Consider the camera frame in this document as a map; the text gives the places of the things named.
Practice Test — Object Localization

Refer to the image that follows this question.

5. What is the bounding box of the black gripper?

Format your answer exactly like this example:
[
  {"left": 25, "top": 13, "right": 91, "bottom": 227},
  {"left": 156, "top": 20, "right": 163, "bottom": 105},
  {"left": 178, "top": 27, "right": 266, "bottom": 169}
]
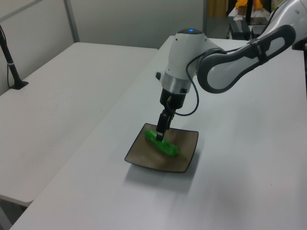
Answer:
[{"left": 156, "top": 88, "right": 188, "bottom": 142}]

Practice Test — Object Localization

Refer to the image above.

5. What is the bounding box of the green chili pepper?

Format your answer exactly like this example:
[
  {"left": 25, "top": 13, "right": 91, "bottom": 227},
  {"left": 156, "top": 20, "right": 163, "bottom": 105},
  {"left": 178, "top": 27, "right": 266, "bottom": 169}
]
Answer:
[{"left": 144, "top": 129, "right": 189, "bottom": 160}]

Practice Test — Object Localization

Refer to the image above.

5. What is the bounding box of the square brown ceramic plate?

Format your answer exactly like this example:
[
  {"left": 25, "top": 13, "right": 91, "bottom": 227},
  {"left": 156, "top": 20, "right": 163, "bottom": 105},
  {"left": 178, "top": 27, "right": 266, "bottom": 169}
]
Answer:
[{"left": 124, "top": 123, "right": 200, "bottom": 173}]

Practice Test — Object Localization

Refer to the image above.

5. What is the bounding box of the dark grey device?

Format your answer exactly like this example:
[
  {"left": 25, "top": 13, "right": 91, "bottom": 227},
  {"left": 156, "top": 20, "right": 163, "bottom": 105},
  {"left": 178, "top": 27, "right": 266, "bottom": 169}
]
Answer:
[{"left": 229, "top": 20, "right": 251, "bottom": 40}]

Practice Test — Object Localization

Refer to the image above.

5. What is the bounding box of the brown wooden panel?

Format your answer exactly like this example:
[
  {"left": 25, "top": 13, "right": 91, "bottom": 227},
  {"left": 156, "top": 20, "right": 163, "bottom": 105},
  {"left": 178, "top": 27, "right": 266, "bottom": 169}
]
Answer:
[{"left": 207, "top": 0, "right": 227, "bottom": 17}]

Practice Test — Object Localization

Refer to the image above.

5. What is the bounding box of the black electronics box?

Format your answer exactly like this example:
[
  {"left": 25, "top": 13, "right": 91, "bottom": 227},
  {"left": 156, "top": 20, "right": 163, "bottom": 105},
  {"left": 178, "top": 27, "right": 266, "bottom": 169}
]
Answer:
[{"left": 251, "top": 25, "right": 265, "bottom": 37}]

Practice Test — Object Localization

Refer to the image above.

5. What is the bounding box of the black monitor stand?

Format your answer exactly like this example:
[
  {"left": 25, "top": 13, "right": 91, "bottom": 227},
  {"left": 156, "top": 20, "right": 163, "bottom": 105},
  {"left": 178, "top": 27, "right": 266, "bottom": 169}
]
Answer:
[{"left": 244, "top": 0, "right": 268, "bottom": 25}]

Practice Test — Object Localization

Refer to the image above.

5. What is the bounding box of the black table clamp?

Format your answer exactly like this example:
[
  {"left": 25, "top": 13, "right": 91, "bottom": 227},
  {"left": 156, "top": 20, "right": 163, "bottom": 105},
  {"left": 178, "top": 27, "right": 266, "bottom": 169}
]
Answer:
[{"left": 291, "top": 39, "right": 307, "bottom": 51}]

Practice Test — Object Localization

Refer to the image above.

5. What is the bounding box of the black pole stand with base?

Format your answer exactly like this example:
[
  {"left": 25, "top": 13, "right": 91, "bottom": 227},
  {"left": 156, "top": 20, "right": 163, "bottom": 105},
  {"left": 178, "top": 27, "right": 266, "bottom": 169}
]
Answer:
[{"left": 0, "top": 23, "right": 29, "bottom": 90}]

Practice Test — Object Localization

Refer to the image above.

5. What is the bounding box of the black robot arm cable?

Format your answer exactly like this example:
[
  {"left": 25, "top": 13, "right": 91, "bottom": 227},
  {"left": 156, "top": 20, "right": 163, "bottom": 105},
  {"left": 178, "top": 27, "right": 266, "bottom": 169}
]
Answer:
[{"left": 175, "top": 49, "right": 240, "bottom": 117}]

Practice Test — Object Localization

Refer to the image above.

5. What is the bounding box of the grey partition frame post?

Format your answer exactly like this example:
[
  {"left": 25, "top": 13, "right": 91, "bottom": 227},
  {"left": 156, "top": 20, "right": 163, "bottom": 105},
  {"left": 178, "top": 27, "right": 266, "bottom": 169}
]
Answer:
[
  {"left": 202, "top": 0, "right": 208, "bottom": 38},
  {"left": 63, "top": 0, "right": 80, "bottom": 44}
]

